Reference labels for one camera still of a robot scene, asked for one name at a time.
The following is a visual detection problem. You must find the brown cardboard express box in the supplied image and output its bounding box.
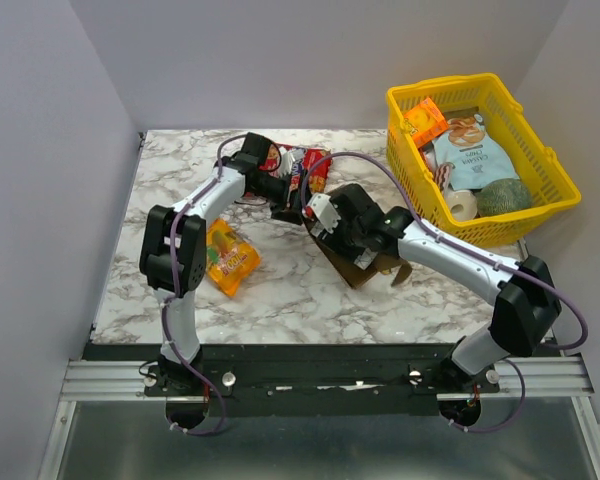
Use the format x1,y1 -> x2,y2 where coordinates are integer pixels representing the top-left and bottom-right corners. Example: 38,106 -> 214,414
304,187 -> 415,290

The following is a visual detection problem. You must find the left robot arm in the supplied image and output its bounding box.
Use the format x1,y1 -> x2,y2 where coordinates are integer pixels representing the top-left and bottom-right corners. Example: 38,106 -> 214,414
139,132 -> 302,395

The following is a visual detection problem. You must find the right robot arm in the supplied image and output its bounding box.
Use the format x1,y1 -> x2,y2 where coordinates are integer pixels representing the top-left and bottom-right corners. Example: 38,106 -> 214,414
306,184 -> 562,392

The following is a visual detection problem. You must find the orange snack box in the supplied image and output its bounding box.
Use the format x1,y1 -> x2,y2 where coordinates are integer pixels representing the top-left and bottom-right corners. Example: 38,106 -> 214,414
403,97 -> 448,148

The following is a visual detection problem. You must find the red candy bag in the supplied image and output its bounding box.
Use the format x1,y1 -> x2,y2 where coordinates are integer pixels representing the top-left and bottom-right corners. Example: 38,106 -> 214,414
260,144 -> 331,193

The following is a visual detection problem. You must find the yellow corn snack bag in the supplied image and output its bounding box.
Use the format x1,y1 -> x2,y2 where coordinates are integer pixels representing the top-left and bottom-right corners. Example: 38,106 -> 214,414
206,218 -> 261,297

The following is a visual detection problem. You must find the red white striped packet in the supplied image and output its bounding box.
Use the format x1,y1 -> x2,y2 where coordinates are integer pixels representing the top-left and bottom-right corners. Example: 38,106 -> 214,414
433,162 -> 454,194

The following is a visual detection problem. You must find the white tape roll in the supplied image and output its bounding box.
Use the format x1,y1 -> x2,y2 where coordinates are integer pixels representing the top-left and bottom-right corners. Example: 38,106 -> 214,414
444,189 -> 478,222

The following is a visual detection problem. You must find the light blue chips bag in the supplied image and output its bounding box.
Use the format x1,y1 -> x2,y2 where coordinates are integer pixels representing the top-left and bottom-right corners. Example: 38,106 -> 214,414
433,112 -> 519,190

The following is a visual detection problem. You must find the green melon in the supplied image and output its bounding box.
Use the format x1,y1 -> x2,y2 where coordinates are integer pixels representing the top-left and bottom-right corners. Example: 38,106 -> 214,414
475,178 -> 533,217

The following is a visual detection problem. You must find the yellow plastic basket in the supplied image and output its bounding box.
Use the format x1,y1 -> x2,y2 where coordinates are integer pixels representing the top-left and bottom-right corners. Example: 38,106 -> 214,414
386,73 -> 581,247

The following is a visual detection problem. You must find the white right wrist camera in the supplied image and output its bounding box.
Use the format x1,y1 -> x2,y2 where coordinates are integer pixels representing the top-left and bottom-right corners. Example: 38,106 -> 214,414
304,193 -> 341,234

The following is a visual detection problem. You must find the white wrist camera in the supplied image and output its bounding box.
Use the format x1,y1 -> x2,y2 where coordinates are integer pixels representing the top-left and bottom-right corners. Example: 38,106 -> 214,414
304,193 -> 341,234
277,148 -> 306,176

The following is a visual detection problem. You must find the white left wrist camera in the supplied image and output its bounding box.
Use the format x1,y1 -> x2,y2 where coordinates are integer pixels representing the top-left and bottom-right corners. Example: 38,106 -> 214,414
277,148 -> 306,176

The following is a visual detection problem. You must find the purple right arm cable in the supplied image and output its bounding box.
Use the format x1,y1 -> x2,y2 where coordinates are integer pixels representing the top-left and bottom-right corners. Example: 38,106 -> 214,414
299,152 -> 590,434

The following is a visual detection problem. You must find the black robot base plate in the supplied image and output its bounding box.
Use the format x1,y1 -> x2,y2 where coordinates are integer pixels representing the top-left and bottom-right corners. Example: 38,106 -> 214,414
82,339 -> 566,419

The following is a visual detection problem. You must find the aluminium frame rail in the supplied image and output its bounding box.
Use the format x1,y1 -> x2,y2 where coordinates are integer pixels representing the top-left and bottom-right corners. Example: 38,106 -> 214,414
39,356 -> 600,479

